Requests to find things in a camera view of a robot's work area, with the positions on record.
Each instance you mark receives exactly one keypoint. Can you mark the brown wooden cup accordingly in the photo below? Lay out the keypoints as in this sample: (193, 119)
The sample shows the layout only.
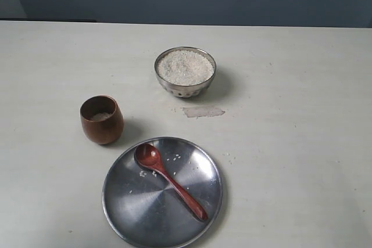
(101, 119)

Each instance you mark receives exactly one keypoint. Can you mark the red wooden spoon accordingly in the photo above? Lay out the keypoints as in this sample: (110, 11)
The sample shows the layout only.
(148, 156)

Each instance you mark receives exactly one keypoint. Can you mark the clear tape patch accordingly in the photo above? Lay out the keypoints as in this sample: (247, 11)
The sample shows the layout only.
(202, 111)

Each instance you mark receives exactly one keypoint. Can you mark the round steel plate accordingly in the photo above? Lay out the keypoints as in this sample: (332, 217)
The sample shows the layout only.
(145, 210)

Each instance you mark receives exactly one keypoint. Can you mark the steel bowl of rice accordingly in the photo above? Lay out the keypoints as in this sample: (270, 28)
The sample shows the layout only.
(185, 71)

